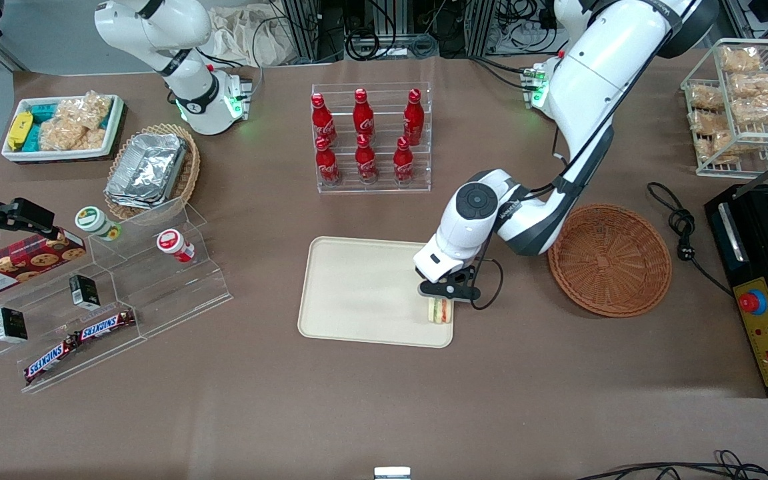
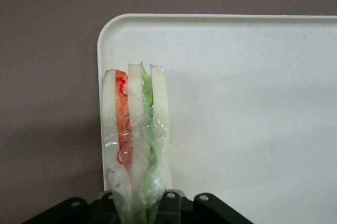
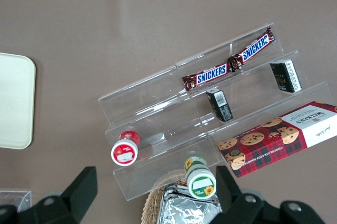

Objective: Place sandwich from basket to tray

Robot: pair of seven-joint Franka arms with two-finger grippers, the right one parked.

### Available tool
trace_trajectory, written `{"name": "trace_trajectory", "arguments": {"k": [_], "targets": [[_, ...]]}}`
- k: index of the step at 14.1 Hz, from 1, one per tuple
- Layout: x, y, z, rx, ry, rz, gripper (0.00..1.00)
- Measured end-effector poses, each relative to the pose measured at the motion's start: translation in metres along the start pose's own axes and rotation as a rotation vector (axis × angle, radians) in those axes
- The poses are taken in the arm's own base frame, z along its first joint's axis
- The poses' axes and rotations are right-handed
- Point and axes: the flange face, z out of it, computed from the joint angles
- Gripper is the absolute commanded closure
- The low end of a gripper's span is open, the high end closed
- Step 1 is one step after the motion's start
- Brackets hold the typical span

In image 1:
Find beige plastic tray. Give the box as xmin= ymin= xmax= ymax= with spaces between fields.
xmin=297 ymin=237 xmax=455 ymax=349

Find round brown wicker basket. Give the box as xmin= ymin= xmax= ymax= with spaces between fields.
xmin=548 ymin=203 xmax=673 ymax=318

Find oval brown wicker basket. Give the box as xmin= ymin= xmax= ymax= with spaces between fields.
xmin=104 ymin=123 xmax=202 ymax=221

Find red tartan cookie box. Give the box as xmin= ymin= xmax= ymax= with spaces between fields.
xmin=0 ymin=229 xmax=87 ymax=301

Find green lid white cup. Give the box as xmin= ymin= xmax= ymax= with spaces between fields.
xmin=75 ymin=206 xmax=122 ymax=242

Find yellow snack bar package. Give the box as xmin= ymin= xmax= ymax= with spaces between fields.
xmin=7 ymin=111 xmax=34 ymax=151

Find small black box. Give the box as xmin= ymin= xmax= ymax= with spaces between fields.
xmin=69 ymin=274 xmax=101 ymax=311
xmin=0 ymin=307 xmax=29 ymax=344

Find white rectangular snack bin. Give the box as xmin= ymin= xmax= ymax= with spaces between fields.
xmin=1 ymin=93 xmax=125 ymax=163

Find clear acrylic bottle rack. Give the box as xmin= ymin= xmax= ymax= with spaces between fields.
xmin=311 ymin=82 xmax=433 ymax=195

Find red cola bottle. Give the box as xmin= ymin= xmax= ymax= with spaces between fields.
xmin=403 ymin=88 xmax=425 ymax=146
xmin=393 ymin=136 xmax=415 ymax=185
xmin=355 ymin=133 xmax=378 ymax=185
xmin=315 ymin=136 xmax=341 ymax=186
xmin=311 ymin=93 xmax=337 ymax=146
xmin=353 ymin=88 xmax=375 ymax=142

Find stacked aluminium foil containers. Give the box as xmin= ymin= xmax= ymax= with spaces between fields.
xmin=105 ymin=132 xmax=189 ymax=209

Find snickers chocolate bar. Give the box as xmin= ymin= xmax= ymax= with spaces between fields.
xmin=23 ymin=337 xmax=81 ymax=384
xmin=75 ymin=309 xmax=138 ymax=343

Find clear acrylic step display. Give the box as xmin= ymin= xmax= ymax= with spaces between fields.
xmin=0 ymin=197 xmax=234 ymax=394

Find red lid white cup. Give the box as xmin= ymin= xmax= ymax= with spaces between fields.
xmin=157 ymin=229 xmax=196 ymax=263

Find white crumpled cloth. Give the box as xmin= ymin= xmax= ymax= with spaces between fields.
xmin=207 ymin=5 xmax=295 ymax=68

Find bagged rice cracker snack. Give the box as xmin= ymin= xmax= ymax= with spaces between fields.
xmin=719 ymin=45 xmax=763 ymax=74
xmin=689 ymin=84 xmax=726 ymax=111
xmin=731 ymin=95 xmax=768 ymax=126
xmin=689 ymin=109 xmax=728 ymax=136
xmin=729 ymin=72 xmax=768 ymax=99
xmin=696 ymin=131 xmax=745 ymax=164

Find black sealing machine yellow panel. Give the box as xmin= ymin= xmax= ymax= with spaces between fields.
xmin=704 ymin=180 xmax=768 ymax=399

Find black coiled cable bundle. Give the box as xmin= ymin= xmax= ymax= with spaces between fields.
xmin=344 ymin=0 xmax=401 ymax=62

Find black power cable with plug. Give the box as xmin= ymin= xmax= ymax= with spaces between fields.
xmin=646 ymin=181 xmax=735 ymax=297

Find aluminium profile frame post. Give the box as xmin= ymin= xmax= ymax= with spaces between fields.
xmin=282 ymin=0 xmax=321 ymax=64
xmin=464 ymin=0 xmax=498 ymax=59

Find black floor cables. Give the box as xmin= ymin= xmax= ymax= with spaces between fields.
xmin=576 ymin=449 xmax=768 ymax=480

